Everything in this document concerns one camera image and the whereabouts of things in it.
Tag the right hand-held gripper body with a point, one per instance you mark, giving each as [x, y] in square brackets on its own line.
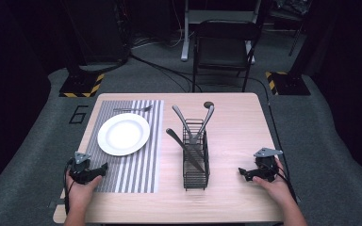
[266, 164]

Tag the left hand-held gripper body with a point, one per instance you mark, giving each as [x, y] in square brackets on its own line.
[81, 169]

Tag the person's left hand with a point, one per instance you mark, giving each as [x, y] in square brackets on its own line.
[81, 193]

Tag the person's right hand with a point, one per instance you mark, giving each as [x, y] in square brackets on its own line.
[275, 190]

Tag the grey striped placemat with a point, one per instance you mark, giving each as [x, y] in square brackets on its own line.
[132, 175]

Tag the white plate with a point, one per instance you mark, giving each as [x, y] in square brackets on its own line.
[123, 134]

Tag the silver spoon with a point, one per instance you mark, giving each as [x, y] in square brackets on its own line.
[182, 119]
[208, 117]

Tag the silver table knife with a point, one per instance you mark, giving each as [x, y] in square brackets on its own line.
[182, 146]

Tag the silver fork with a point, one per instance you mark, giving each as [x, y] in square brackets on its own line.
[135, 109]

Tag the black stand base striped tape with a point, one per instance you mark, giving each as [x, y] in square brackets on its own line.
[81, 84]
[287, 83]

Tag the black folding chair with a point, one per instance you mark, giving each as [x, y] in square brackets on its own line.
[223, 50]

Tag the black equipment cabinet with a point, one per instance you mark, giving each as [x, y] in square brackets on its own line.
[97, 29]

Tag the white desk frame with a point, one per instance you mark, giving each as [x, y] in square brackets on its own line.
[194, 19]

